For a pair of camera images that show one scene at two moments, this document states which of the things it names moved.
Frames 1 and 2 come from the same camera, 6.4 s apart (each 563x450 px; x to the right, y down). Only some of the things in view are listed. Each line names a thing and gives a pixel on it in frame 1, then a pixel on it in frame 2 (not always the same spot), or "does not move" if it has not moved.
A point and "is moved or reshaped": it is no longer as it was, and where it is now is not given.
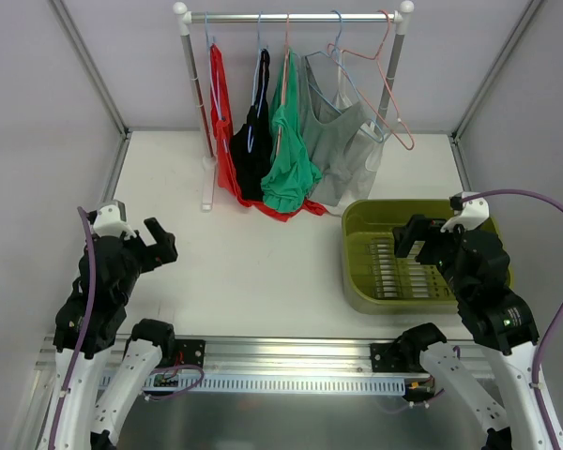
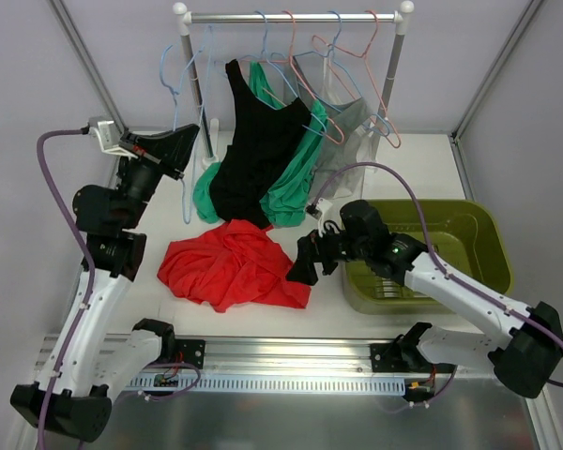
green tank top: x=293 y=177 to x=284 y=201
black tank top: x=250 y=142 is moved or reshaped
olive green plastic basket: x=375 y=280 does not move
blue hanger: x=251 y=139 to x=263 y=54
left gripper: x=151 y=251 to x=149 y=156
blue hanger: x=213 y=75 to x=175 y=105
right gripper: x=422 y=242 to x=320 y=249
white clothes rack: x=184 y=21 does not move
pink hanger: x=284 y=83 to x=291 y=60
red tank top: x=223 y=127 to x=231 y=264
